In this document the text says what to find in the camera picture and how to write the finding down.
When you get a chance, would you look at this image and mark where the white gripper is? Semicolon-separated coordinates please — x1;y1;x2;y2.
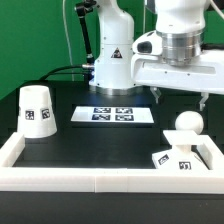
131;31;224;111

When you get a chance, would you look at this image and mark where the white lamp bulb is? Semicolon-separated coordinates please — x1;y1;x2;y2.
175;111;204;134

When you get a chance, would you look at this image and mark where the white lamp base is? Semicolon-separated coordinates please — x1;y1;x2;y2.
152;130;207;171

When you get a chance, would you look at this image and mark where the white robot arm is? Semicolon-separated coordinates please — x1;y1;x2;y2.
90;0;224;100

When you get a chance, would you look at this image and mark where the white lamp shade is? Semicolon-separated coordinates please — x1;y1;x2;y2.
17;85;57;138

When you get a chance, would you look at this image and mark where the white marker tag plate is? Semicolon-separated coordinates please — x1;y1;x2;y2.
71;106;154;124

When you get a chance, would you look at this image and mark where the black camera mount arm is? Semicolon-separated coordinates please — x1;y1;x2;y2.
75;0;96;64

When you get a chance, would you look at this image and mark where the black cable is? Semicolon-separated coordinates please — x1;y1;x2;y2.
39;64;93;82

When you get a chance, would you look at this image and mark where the white cable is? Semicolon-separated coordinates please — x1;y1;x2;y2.
61;0;76;82

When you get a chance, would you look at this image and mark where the white U-shaped fence frame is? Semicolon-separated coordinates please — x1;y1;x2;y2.
0;132;224;194

